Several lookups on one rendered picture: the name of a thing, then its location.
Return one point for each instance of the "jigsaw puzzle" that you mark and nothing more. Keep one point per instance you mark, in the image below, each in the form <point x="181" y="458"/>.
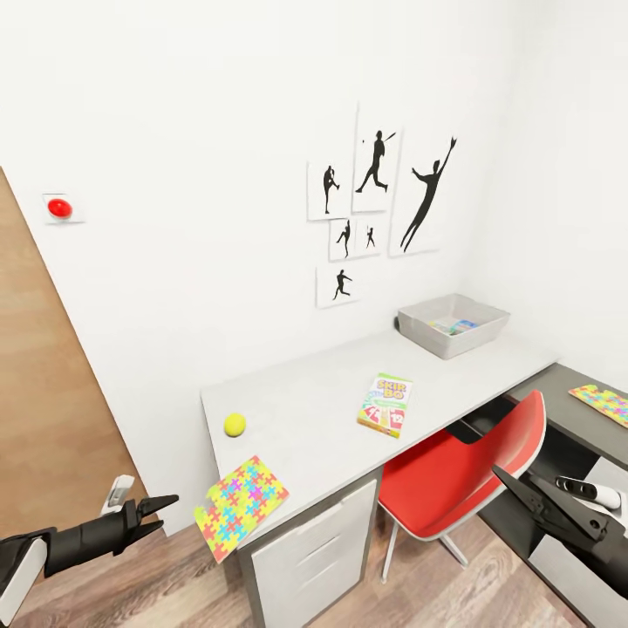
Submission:
<point x="243" y="500"/>
<point x="608" y="402"/>

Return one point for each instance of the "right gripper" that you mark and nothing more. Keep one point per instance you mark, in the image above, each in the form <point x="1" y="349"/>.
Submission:
<point x="598" y="540"/>

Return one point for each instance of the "desk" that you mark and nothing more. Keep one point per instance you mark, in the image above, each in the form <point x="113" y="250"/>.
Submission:
<point x="301" y="422"/>

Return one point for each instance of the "toy box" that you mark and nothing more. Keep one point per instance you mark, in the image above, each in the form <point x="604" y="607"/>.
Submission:
<point x="448" y="311"/>

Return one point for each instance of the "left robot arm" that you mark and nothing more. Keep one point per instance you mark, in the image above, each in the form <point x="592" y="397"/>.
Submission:
<point x="22" y="557"/>

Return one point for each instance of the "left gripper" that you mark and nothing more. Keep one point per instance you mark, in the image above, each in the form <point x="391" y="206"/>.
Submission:
<point x="112" y="533"/>

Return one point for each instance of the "tennis ball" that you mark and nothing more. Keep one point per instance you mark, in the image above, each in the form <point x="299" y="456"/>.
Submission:
<point x="234" y="424"/>

